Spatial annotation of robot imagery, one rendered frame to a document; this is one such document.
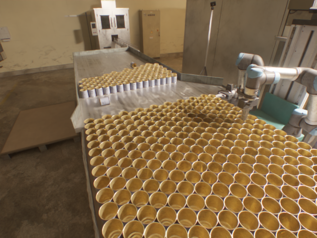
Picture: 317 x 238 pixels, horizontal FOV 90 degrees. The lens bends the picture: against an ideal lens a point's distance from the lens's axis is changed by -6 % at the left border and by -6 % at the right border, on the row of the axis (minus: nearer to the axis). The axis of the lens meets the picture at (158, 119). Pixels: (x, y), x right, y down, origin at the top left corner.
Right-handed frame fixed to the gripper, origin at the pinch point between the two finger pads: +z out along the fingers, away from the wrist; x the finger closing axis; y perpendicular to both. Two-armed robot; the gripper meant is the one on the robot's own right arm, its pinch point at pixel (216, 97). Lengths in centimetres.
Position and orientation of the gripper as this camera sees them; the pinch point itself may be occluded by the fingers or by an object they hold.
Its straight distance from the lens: 158.9
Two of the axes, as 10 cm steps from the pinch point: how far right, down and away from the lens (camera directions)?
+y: 0.1, 8.6, 5.1
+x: -4.8, -4.4, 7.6
